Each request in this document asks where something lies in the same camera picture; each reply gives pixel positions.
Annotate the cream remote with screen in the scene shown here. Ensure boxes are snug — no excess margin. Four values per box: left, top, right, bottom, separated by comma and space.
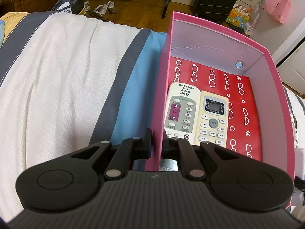
193, 90, 229, 148

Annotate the white grey-panel remote control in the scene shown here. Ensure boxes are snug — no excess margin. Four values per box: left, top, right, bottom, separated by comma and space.
164, 82, 201, 144

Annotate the pink cardboard box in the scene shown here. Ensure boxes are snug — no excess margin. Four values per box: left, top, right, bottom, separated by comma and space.
146, 12, 295, 208

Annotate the red glasses-pattern card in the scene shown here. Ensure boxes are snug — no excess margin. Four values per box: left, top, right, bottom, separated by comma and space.
169, 57, 262, 161

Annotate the white door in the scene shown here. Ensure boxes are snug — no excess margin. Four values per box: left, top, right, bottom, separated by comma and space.
272, 21, 305, 97

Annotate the colourful gift bag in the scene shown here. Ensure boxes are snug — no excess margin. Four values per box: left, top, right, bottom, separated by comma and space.
225, 4, 252, 30

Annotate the pink paper bag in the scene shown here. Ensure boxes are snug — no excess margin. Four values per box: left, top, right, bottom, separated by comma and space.
263, 0, 292, 24

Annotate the black plastic bag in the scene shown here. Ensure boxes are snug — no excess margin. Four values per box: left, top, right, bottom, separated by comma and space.
51, 0, 85, 15

